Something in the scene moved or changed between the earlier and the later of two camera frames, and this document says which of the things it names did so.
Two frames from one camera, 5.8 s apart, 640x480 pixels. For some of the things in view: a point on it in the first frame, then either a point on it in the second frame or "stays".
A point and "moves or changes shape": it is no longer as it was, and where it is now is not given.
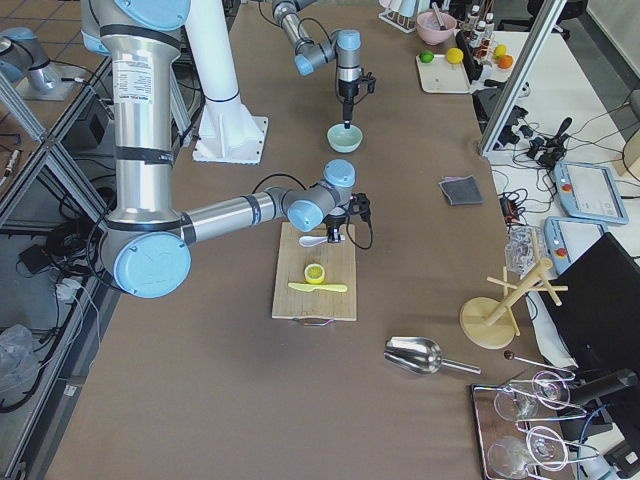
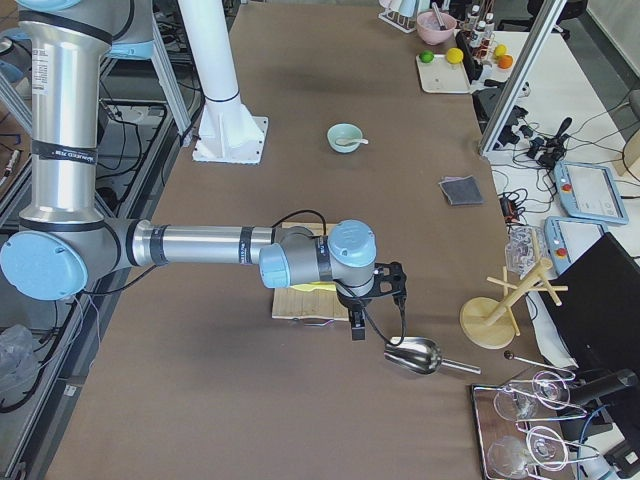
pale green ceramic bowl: x=345 y=140 stays
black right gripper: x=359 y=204 to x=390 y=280
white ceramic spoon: x=310 y=241 moves or changes shape
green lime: x=426 y=57 stays
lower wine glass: x=513 y=456 stays
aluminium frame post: x=520 y=75 stays
